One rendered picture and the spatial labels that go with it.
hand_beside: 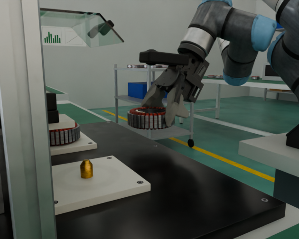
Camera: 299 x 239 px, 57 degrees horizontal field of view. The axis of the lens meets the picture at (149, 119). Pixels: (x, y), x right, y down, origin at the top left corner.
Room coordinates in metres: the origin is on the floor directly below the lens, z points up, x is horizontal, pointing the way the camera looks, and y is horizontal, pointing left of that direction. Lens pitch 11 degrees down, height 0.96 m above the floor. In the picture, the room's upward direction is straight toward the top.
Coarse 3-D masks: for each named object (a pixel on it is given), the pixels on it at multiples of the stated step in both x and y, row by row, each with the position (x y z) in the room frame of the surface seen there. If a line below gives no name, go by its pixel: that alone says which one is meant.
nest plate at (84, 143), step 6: (84, 138) 0.64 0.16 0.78; (66, 144) 0.59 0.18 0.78; (72, 144) 0.59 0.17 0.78; (78, 144) 0.59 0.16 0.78; (84, 144) 0.59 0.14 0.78; (90, 144) 0.59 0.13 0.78; (96, 144) 0.60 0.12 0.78; (54, 150) 0.55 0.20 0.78; (60, 150) 0.56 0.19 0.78; (66, 150) 0.56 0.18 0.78; (72, 150) 0.57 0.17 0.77; (78, 150) 0.58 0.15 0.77; (84, 150) 0.58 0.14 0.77
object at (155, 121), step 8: (128, 112) 0.63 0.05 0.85; (136, 112) 0.61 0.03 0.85; (144, 112) 0.60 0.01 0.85; (152, 112) 0.67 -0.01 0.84; (160, 112) 0.60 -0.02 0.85; (128, 120) 0.62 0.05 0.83; (136, 120) 0.60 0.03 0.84; (144, 120) 0.59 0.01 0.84; (152, 120) 0.58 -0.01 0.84; (160, 120) 0.59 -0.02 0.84; (136, 128) 0.60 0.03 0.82; (144, 128) 0.59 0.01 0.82; (152, 128) 0.58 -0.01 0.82; (160, 128) 0.60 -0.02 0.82
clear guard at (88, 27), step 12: (48, 12) 0.59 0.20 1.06; (60, 12) 0.59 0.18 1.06; (72, 12) 0.60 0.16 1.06; (84, 12) 0.61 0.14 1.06; (48, 24) 0.77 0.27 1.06; (60, 24) 0.77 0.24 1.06; (72, 24) 0.77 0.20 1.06; (84, 24) 0.73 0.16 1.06; (96, 24) 0.68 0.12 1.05; (108, 24) 0.64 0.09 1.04; (84, 36) 0.81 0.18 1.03; (96, 36) 0.74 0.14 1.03; (108, 36) 0.69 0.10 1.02
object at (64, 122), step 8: (48, 96) 0.36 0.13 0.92; (48, 104) 0.36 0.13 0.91; (56, 104) 0.37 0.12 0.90; (48, 112) 0.36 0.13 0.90; (56, 112) 0.36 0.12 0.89; (48, 120) 0.36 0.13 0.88; (56, 120) 0.36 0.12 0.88; (64, 120) 0.38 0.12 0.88; (72, 120) 0.38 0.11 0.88; (0, 128) 0.33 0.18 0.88; (56, 128) 0.37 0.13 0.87; (64, 128) 0.37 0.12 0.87
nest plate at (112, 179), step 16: (96, 160) 0.49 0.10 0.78; (112, 160) 0.49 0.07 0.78; (64, 176) 0.41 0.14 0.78; (80, 176) 0.41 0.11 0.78; (96, 176) 0.41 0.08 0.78; (112, 176) 0.41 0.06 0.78; (128, 176) 0.41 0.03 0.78; (64, 192) 0.36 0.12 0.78; (80, 192) 0.36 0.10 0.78; (96, 192) 0.36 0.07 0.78; (112, 192) 0.36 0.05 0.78; (128, 192) 0.37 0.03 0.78; (144, 192) 0.38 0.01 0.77; (64, 208) 0.32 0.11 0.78; (80, 208) 0.33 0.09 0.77
